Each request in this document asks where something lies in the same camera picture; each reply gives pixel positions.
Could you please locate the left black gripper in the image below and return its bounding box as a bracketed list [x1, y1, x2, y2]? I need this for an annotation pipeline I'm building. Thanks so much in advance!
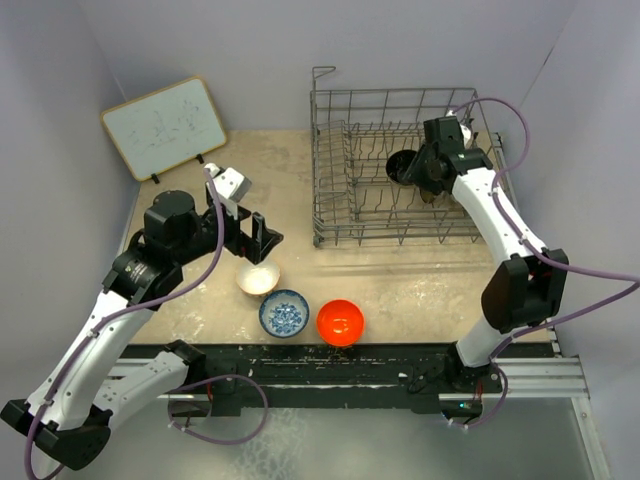
[173, 197, 282, 265]

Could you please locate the black glossy bowl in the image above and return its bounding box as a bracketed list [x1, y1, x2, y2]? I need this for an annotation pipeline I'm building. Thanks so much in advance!
[385, 149, 417, 186]

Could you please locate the grey wire dish rack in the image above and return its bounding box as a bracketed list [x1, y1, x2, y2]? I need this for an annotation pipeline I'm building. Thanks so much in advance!
[310, 66, 504, 246]

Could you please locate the brown rimmed cream bowl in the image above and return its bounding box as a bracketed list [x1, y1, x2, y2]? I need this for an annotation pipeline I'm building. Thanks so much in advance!
[419, 189, 448, 207]

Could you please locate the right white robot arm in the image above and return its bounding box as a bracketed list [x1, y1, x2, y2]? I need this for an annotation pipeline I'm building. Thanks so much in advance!
[397, 116, 568, 391]

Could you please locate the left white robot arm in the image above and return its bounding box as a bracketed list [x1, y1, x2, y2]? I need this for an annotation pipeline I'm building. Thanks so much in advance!
[1, 190, 284, 479]

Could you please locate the beige white bowl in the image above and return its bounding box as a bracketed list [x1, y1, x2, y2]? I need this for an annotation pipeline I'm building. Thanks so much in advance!
[236, 260, 281, 296]

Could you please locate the blue white patterned bowl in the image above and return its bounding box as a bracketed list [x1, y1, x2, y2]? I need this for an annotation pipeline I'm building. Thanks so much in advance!
[258, 289, 310, 339]

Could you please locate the orange bowl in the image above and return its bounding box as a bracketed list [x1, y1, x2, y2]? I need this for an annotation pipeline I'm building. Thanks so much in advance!
[316, 299, 365, 348]

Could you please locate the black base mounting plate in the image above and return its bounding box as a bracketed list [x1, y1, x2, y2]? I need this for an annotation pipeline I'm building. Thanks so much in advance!
[196, 343, 502, 417]

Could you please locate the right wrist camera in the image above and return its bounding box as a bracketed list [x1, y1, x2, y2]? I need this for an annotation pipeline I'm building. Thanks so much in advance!
[459, 121, 472, 147]

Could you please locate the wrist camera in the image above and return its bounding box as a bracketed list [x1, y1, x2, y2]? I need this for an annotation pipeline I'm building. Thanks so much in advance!
[459, 121, 472, 147]
[204, 163, 252, 220]

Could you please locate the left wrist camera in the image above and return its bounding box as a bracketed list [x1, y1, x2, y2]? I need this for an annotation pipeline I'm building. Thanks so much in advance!
[204, 163, 252, 220]

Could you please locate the small whiteboard with wood frame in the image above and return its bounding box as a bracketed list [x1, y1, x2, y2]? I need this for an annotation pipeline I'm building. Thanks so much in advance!
[101, 76, 227, 182]

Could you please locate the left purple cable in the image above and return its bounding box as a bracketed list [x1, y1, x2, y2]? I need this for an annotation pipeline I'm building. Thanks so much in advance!
[23, 169, 269, 480]

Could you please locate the purple cable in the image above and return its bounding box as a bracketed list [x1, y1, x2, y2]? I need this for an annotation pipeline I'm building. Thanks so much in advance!
[447, 97, 640, 431]
[23, 169, 269, 480]

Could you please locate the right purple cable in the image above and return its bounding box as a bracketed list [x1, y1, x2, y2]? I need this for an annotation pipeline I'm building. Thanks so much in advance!
[447, 97, 640, 431]

